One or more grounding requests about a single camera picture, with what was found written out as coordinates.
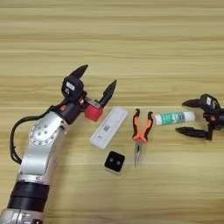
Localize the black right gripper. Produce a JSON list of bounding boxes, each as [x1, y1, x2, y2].
[[175, 98, 224, 141]]

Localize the gripper small black box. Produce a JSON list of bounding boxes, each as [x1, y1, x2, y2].
[[60, 74, 86, 102], [199, 93, 221, 115]]

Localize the left gripper small black box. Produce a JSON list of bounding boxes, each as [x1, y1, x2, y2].
[[60, 74, 86, 102]]

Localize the right gripper small black box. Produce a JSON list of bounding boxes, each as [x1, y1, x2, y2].
[[199, 93, 221, 115]]

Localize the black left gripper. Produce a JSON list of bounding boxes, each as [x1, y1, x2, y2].
[[52, 64, 118, 125]]

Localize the orange black needle-nose pliers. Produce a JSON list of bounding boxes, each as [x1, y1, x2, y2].
[[131, 108, 155, 168]]

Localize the white rectangular device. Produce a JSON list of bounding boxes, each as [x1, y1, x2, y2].
[[89, 106, 129, 151]]

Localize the black square box two dots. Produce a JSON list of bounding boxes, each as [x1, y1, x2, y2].
[[103, 150, 127, 175]]

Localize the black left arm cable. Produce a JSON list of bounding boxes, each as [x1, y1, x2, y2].
[[9, 104, 64, 165]]

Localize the red cube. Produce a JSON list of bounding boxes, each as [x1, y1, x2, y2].
[[84, 104, 104, 123]]

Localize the green white glue stick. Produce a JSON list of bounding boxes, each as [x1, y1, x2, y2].
[[153, 111, 196, 127]]

